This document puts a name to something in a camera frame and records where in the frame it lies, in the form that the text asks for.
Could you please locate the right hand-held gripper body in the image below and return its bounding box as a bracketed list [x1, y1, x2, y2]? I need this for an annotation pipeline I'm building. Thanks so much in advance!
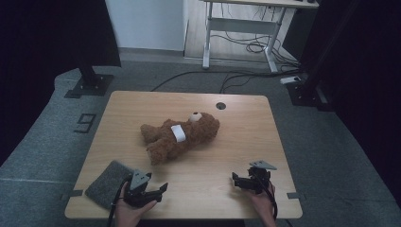
[248, 160, 278, 195]

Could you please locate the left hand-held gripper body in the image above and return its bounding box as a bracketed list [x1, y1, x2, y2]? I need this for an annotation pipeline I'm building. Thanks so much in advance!
[123, 169, 152, 208]

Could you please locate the grey fuzzy cloth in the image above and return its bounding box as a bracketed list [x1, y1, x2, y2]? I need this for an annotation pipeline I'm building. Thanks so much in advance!
[84, 160, 135, 211]

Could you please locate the brown teddy bear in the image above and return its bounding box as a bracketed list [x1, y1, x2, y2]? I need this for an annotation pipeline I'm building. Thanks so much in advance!
[140, 112, 221, 166]

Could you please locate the person's right hand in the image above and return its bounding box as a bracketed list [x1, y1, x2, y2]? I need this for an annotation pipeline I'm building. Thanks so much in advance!
[249, 183, 278, 227]

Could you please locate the person's left hand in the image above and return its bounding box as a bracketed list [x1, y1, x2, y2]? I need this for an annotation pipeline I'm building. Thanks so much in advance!
[114, 183, 158, 227]

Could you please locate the grey tape strip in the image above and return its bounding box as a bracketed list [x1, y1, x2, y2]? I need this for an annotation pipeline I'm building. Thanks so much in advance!
[286, 191, 306, 201]
[61, 189, 84, 201]

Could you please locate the black metal stand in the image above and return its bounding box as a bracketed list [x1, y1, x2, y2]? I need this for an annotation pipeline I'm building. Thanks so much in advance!
[63, 58, 114, 99]
[285, 74, 336, 113]

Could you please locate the white power strip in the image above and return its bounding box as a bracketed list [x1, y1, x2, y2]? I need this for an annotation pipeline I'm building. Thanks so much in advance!
[279, 76, 302, 85]

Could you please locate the dark curtain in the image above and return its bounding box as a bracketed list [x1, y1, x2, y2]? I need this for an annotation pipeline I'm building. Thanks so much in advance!
[0, 0, 122, 166]
[297, 0, 401, 198]

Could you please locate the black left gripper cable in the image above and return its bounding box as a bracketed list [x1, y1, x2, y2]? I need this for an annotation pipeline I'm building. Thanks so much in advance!
[107, 175, 133, 227]

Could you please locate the long black floor cable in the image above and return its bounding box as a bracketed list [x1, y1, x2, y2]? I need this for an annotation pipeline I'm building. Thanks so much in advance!
[149, 69, 302, 93]

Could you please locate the coiled black cable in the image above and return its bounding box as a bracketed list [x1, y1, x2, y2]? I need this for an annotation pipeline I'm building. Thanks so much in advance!
[245, 39, 276, 55]

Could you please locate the white metal desk frame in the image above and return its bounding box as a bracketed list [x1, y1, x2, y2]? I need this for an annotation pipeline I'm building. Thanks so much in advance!
[200, 0, 320, 74]

